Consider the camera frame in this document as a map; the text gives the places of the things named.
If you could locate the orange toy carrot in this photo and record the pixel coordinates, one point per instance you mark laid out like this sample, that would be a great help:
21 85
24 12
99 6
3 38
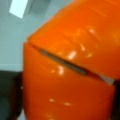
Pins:
72 62

